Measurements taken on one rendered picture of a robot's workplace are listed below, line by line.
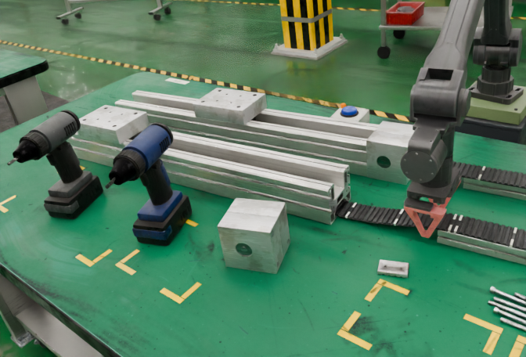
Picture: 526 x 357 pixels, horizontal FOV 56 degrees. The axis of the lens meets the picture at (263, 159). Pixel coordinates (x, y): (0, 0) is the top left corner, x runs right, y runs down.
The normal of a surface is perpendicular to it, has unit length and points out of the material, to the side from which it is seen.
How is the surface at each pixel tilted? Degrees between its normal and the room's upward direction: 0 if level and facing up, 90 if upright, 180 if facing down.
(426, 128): 4
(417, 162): 90
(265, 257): 90
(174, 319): 0
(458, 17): 30
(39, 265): 0
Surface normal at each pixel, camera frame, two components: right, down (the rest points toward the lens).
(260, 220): -0.13, -0.86
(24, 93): 0.77, 0.23
